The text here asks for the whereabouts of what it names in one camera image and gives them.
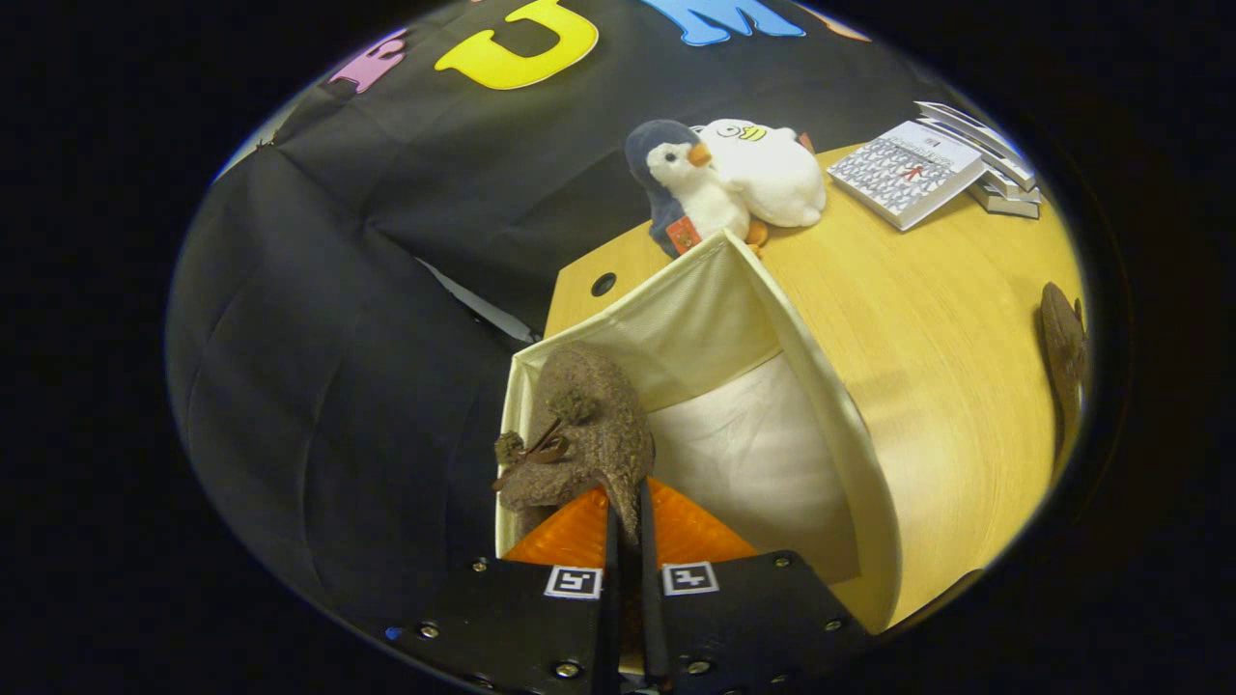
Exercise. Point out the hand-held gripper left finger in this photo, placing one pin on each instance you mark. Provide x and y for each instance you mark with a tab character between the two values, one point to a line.
521	618

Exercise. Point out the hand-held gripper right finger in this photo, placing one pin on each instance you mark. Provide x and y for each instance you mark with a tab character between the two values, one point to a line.
753	618

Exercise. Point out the beige fabric storage box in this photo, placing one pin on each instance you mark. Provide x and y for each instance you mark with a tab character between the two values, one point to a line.
734	454

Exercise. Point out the brown fuzzy slipper shoe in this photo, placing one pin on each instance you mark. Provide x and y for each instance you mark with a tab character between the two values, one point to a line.
1062	357
599	434

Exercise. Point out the white duck plush toy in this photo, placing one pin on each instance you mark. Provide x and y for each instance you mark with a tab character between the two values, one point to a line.
772	179

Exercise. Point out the grey penguin plush toy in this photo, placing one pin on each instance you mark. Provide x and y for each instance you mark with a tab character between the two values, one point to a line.
676	183

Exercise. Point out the patterned cover book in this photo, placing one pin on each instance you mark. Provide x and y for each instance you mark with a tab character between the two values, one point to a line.
903	174

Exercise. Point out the dark cover book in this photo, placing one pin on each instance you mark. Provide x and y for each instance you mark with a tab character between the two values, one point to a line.
1009	208

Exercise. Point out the plain white book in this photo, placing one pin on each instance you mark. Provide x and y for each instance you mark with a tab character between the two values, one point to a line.
1019	191

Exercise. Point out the white book with dark picture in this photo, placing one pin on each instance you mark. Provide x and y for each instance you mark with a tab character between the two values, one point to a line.
966	125

